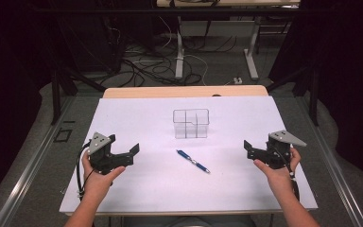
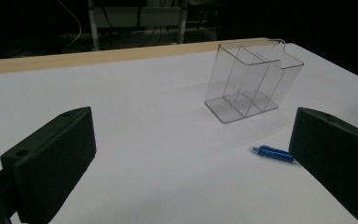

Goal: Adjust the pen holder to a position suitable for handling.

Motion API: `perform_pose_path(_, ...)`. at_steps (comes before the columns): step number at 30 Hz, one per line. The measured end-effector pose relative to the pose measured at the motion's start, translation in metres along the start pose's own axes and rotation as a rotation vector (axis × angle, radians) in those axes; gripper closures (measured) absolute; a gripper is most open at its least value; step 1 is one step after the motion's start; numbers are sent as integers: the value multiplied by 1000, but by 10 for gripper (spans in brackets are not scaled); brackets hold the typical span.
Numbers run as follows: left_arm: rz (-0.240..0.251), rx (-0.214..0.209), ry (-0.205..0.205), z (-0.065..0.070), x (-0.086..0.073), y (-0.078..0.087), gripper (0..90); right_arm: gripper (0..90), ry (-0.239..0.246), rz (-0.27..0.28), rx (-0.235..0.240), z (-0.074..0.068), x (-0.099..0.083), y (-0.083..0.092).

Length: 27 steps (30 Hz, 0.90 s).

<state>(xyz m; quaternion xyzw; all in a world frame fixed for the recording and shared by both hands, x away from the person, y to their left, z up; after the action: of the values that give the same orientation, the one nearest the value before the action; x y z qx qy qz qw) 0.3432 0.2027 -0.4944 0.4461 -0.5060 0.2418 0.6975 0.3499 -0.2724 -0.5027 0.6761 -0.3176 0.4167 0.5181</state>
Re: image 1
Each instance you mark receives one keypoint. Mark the person's right hand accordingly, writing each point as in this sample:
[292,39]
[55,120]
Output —
[280,178]

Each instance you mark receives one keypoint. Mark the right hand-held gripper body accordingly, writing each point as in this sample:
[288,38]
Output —
[277,154]

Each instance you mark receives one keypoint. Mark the white-legged desk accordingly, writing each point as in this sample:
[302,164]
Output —
[179,56]

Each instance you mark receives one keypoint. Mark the wooden table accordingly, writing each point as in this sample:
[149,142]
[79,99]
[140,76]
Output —
[182,91]

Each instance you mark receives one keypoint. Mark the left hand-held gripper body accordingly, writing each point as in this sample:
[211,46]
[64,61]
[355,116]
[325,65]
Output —
[100,157]

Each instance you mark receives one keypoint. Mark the white table sheet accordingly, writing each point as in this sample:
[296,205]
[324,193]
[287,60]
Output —
[170,189]

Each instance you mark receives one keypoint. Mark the blue pen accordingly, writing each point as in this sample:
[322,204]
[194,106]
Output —
[193,161]

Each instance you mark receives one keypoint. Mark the clear plastic organizer box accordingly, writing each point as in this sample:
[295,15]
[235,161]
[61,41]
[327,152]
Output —
[191,123]

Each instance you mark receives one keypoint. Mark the person's left hand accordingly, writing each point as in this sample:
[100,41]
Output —
[96,183]

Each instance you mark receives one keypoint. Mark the black metal stand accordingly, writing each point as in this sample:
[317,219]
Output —
[56,94]
[312,91]

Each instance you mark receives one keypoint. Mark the metal floor rail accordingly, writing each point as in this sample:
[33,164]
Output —
[28,170]
[334,170]

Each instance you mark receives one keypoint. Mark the white power strip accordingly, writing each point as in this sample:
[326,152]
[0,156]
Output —
[237,80]

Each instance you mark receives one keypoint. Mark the dark curtain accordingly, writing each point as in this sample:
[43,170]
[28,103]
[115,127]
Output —
[6,94]
[349,78]

